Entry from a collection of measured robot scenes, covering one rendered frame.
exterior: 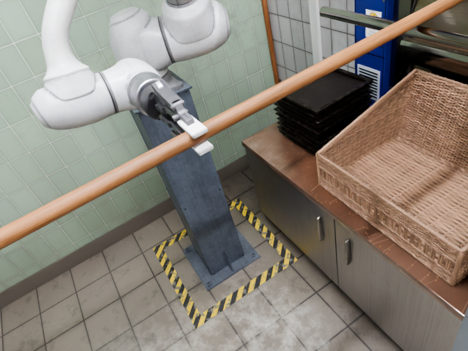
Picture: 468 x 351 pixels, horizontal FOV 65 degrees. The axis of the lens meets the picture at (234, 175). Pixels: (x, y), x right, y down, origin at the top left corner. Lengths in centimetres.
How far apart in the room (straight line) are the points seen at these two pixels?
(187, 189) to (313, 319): 79
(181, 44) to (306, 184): 67
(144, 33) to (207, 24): 20
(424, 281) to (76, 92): 101
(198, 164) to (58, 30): 78
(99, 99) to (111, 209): 138
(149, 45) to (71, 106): 45
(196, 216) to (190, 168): 26
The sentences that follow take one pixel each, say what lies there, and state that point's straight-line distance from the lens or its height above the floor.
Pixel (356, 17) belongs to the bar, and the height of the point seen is 117.
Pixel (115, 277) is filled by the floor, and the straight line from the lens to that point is 218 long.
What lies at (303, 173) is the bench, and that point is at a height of 58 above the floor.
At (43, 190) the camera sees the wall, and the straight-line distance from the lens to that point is 206.
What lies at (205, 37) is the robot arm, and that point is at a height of 115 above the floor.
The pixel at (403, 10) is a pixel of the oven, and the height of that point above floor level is 103.
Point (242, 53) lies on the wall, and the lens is 214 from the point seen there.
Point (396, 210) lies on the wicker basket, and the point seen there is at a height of 72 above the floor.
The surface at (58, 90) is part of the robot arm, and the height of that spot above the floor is 127.
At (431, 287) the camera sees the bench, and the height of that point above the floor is 58.
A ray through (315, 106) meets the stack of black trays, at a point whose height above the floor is 80.
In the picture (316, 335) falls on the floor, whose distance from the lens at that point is 171.
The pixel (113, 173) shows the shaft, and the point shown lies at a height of 121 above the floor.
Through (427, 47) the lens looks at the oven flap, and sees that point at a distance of 144.
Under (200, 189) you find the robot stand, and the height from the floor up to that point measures 55.
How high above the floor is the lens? 155
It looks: 40 degrees down
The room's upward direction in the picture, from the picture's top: 17 degrees counter-clockwise
